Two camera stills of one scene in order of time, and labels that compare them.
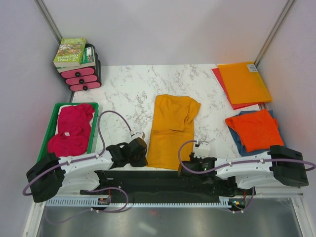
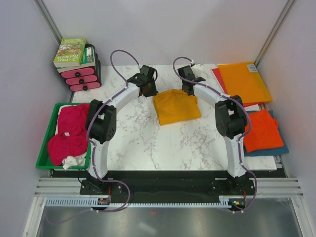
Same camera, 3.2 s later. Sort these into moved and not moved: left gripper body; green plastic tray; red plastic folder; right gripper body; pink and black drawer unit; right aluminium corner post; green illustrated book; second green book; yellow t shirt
Moved: left gripper body; right gripper body; yellow t shirt
Not moved: green plastic tray; pink and black drawer unit; second green book; red plastic folder; right aluminium corner post; green illustrated book
